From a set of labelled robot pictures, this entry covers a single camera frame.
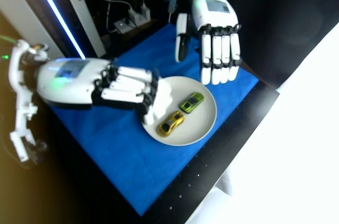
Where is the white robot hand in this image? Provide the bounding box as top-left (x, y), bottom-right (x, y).
top-left (174, 0), bottom-right (243, 86)
top-left (36, 58), bottom-right (176, 126)

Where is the green toy car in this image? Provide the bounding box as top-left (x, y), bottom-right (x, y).
top-left (179, 92), bottom-right (205, 114)

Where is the yellow toy car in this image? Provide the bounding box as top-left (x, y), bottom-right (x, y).
top-left (156, 110), bottom-right (186, 138)

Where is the white round plate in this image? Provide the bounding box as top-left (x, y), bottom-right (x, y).
top-left (141, 76), bottom-right (218, 147)

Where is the blue hanging adapter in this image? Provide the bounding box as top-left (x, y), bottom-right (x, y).
top-left (168, 0), bottom-right (180, 13)

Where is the blue LED light strip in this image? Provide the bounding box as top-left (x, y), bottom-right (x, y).
top-left (37, 0), bottom-right (86, 61)

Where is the white power strip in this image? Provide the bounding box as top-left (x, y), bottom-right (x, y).
top-left (113, 5), bottom-right (152, 34)

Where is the white robot body column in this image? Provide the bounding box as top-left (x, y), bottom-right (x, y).
top-left (0, 0), bottom-right (107, 60)

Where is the blue table cloth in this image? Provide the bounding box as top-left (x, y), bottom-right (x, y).
top-left (49, 23), bottom-right (260, 217)

